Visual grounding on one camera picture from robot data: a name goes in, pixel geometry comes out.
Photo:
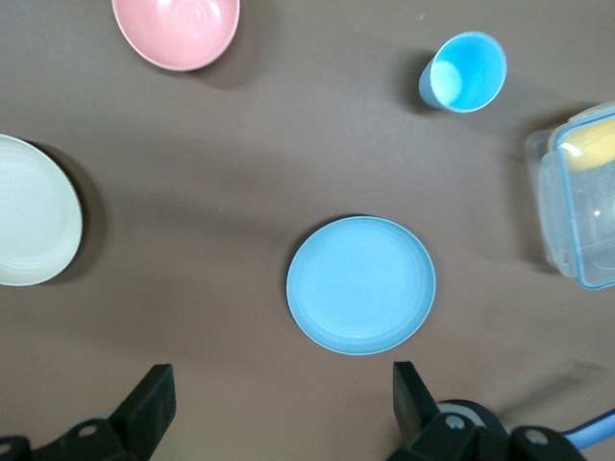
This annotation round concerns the clear plastic lidded container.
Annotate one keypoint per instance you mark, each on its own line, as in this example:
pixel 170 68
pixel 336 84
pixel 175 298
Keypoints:
pixel 576 225

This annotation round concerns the blue plate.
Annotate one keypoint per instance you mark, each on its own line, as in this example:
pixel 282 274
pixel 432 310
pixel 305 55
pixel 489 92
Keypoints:
pixel 360 285

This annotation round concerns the yellow round sponge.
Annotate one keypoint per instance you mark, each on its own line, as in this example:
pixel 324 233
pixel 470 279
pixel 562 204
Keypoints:
pixel 591 146

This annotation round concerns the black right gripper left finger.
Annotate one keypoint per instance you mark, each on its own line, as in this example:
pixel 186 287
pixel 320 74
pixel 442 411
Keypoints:
pixel 149 408

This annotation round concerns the beige plate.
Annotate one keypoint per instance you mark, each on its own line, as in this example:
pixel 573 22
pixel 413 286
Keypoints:
pixel 33 211

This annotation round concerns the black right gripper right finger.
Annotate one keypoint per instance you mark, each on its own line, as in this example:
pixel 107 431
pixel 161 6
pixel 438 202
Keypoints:
pixel 413 408

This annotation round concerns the blue plastic cup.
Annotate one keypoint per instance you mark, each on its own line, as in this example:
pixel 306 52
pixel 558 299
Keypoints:
pixel 468 72

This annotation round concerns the pink bowl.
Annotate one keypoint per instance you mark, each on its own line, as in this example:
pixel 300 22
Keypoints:
pixel 178 33

